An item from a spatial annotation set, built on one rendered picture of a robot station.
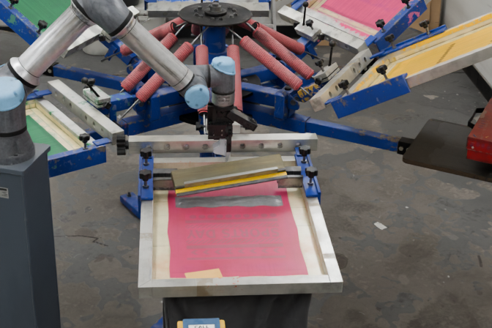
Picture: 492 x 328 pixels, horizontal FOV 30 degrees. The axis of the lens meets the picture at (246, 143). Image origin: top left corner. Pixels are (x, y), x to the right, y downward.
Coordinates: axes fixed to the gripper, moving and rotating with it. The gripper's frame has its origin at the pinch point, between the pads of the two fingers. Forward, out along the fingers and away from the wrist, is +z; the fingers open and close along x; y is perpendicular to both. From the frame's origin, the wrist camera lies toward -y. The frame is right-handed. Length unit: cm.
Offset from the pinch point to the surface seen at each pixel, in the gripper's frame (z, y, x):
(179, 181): 4.6, 16.9, 8.2
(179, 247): 12.9, 17.1, 34.5
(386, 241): 109, -90, -114
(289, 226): 13.0, -18.3, 23.9
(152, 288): 10, 25, 60
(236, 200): 12.2, -2.4, 7.8
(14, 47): 14, 92, -141
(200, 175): 3.6, 9.8, 5.6
